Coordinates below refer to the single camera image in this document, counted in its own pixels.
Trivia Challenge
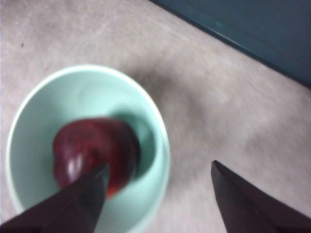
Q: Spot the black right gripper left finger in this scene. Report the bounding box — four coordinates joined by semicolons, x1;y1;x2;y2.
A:
0;163;110;233

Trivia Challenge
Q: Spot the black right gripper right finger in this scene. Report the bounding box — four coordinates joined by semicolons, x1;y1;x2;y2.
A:
211;160;311;233

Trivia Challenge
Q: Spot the dark purple plum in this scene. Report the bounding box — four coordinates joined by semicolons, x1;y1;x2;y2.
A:
52;117;141;199

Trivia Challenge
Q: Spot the teal ribbed bowl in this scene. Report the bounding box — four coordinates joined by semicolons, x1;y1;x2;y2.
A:
5;64;171;233

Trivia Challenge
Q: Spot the dark rectangular tray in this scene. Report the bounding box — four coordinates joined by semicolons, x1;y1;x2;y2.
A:
149;0;311;89

